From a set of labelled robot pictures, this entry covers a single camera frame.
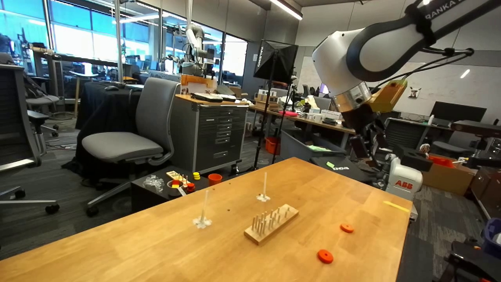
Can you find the orange cup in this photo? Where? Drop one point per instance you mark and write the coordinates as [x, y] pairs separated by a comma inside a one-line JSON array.
[[215, 179]]

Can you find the stack of yellow rings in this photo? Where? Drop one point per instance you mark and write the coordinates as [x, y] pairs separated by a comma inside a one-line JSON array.
[[196, 176]]

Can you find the white post on base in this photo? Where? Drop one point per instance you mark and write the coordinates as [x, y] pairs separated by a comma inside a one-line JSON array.
[[263, 197], [202, 222]]

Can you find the grey office chair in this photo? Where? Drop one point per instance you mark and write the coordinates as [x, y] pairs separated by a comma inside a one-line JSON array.
[[125, 147]]

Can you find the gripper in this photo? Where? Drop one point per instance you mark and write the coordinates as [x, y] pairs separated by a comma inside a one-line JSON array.
[[358, 117]]

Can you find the cardboard box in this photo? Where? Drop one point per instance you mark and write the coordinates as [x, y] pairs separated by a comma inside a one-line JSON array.
[[450, 176]]

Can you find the orange bucket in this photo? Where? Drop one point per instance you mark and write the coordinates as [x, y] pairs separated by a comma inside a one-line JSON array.
[[273, 145]]

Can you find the grey bowl with pieces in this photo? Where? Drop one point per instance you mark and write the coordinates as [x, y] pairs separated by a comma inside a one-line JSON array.
[[175, 187]]

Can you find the small white robot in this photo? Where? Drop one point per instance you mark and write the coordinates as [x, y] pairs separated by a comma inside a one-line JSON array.
[[403, 182]]

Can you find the black mesh office chair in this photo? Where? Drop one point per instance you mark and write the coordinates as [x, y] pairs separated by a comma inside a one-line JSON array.
[[15, 117]]

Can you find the wooden toy board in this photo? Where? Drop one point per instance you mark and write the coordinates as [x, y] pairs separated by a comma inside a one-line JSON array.
[[176, 176]]

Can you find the blue bin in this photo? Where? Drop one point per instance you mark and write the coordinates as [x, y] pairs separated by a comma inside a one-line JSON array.
[[492, 239]]

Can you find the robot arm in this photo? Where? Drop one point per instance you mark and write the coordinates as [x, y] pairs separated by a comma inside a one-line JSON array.
[[375, 47]]

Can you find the table with black cloth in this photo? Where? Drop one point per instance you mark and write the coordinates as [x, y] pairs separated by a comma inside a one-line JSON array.
[[105, 109]]

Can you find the softbox light on stand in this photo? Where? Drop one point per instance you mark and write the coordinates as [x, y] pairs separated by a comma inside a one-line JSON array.
[[276, 60]]

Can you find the grey plastic bin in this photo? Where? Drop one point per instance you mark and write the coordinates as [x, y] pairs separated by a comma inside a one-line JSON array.
[[301, 147]]

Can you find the clear plastic bag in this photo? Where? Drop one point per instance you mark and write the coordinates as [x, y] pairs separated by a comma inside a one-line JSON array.
[[153, 182]]

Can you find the wooden peg stand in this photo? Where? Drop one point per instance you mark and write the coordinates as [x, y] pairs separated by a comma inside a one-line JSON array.
[[270, 225]]

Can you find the whiteboard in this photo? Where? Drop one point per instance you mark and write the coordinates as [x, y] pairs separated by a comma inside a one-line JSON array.
[[438, 86]]

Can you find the grey background robot arm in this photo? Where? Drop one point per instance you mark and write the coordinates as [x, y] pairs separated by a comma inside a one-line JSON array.
[[194, 47]]

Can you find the yellow tape strip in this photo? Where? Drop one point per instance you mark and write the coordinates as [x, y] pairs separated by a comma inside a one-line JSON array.
[[396, 206]]

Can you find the red toy piece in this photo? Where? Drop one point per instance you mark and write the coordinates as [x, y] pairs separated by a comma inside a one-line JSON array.
[[190, 187]]

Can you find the black keyboard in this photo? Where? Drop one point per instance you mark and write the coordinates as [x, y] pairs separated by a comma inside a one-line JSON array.
[[206, 97]]

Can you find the grey tool cabinet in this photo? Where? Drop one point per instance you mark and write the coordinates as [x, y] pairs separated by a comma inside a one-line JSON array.
[[211, 133]]

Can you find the low black side table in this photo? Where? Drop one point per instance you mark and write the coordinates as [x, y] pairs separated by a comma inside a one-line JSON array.
[[148, 197]]

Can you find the cluttered wooden desk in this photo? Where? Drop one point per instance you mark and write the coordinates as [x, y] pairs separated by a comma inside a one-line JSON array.
[[309, 119]]

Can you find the monitor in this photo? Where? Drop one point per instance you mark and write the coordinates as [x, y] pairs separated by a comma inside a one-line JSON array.
[[458, 111]]

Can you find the black case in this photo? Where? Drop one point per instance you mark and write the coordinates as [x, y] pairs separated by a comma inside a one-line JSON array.
[[344, 168]]

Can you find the dark office chair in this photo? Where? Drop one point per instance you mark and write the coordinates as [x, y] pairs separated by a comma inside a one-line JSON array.
[[405, 133]]

